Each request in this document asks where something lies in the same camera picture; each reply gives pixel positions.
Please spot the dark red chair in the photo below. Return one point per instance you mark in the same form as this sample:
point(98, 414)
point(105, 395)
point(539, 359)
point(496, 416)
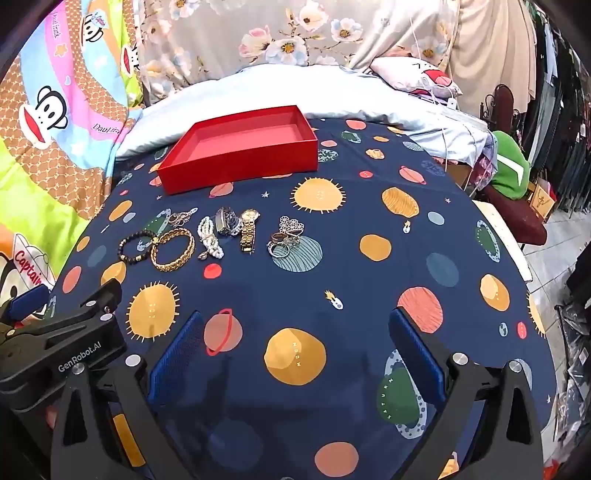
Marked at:
point(526, 221)

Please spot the small brown box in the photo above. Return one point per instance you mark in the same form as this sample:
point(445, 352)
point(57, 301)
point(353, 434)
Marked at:
point(542, 198)

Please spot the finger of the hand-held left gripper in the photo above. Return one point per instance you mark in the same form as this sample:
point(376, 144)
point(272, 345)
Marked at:
point(27, 300)
point(99, 295)

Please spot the green garment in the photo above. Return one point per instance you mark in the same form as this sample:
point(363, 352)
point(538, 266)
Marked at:
point(508, 170)

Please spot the light blue quilt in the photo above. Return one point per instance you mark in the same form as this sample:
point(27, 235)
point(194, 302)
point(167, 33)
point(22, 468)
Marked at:
point(277, 87)

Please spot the silver metal watch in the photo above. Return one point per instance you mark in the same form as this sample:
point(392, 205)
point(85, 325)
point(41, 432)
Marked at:
point(224, 220)

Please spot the rack of hanging clothes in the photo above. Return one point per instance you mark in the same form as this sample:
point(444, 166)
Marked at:
point(563, 115)

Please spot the navy planet print blanket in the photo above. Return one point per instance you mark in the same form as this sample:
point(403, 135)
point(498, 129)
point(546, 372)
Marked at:
point(323, 277)

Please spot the white printed pillow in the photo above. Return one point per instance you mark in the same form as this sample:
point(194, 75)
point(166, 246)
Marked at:
point(406, 74)

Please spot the grey floral cloth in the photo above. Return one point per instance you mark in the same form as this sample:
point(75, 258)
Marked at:
point(221, 37)

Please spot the beige hanging cloth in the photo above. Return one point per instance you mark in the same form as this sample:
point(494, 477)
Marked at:
point(494, 55)

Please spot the silver filigree brooch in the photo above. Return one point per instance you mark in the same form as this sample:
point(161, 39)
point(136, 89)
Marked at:
point(291, 226)

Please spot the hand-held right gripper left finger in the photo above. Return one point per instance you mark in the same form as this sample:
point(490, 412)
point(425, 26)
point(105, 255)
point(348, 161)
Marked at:
point(178, 357)

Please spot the red cardboard box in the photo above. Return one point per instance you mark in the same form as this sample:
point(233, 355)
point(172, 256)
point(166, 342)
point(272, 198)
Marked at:
point(240, 161)

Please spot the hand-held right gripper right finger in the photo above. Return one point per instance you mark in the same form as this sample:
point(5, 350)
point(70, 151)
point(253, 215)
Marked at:
point(415, 357)

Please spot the colourful cartoon monkey blanket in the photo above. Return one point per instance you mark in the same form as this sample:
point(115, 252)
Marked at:
point(55, 161)

